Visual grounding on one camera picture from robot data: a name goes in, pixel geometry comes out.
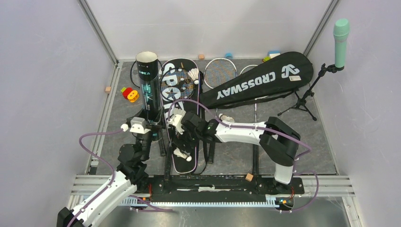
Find red yellow toy blocks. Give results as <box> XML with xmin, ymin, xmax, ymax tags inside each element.
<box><xmin>121</xmin><ymin>87</ymin><xmax>139</xmax><ymax>103</ymax></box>

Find black white shaft racket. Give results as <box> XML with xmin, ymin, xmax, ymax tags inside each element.
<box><xmin>240</xmin><ymin>64</ymin><xmax>259</xmax><ymax>175</ymax></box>

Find white shuttlecock floor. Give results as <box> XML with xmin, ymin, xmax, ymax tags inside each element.
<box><xmin>218</xmin><ymin>113</ymin><xmax>235</xmax><ymax>123</ymax></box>

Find white shuttlecock on racket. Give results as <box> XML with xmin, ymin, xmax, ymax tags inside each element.
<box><xmin>188</xmin><ymin>68</ymin><xmax>200</xmax><ymax>85</ymax></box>

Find black sport racket bag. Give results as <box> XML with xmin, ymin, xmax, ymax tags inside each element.
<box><xmin>160</xmin><ymin>58</ymin><xmax>200</xmax><ymax>175</ymax></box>

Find white frame racket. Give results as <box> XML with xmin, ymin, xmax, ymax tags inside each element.
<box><xmin>204</xmin><ymin>58</ymin><xmax>237</xmax><ymax>88</ymax></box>

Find black racket on bag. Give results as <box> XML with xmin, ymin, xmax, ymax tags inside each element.
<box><xmin>160</xmin><ymin>68</ymin><xmax>195</xmax><ymax>102</ymax></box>

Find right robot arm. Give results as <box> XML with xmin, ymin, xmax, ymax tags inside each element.
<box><xmin>168</xmin><ymin>112</ymin><xmax>301</xmax><ymax>193</ymax></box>

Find black microphone tripod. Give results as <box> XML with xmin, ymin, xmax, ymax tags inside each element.
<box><xmin>277</xmin><ymin>63</ymin><xmax>345</xmax><ymax>121</ymax></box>

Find black crossway racket bag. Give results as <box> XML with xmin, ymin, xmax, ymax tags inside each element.
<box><xmin>199</xmin><ymin>52</ymin><xmax>314</xmax><ymax>109</ymax></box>

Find black shuttlecock tube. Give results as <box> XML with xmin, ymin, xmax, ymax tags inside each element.
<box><xmin>136</xmin><ymin>51</ymin><xmax>161</xmax><ymax>125</ymax></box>

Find black racket far left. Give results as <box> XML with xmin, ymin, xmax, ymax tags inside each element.
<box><xmin>130</xmin><ymin>61</ymin><xmax>140</xmax><ymax>88</ymax></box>

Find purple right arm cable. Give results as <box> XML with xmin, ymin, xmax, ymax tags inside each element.
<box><xmin>167</xmin><ymin>98</ymin><xmax>320</xmax><ymax>214</ymax></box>

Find white shuttlecock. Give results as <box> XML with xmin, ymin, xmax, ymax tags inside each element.
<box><xmin>188</xmin><ymin>68</ymin><xmax>200</xmax><ymax>85</ymax></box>
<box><xmin>173</xmin><ymin>148</ymin><xmax>192</xmax><ymax>162</ymax></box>

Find green blue blocks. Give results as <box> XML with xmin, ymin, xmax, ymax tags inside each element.
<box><xmin>262</xmin><ymin>51</ymin><xmax>281</xmax><ymax>62</ymax></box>

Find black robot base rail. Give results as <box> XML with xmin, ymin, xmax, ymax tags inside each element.
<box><xmin>137</xmin><ymin>175</ymin><xmax>305</xmax><ymax>203</ymax></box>

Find green microphone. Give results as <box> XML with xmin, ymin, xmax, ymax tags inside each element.
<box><xmin>333</xmin><ymin>18</ymin><xmax>350</xmax><ymax>68</ymax></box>

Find small wooden cube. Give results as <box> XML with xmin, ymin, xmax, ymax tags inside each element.
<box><xmin>245</xmin><ymin>173</ymin><xmax>254</xmax><ymax>182</ymax></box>

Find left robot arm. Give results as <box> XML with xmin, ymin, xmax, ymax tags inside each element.
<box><xmin>56</xmin><ymin>117</ymin><xmax>156</xmax><ymax>227</ymax></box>

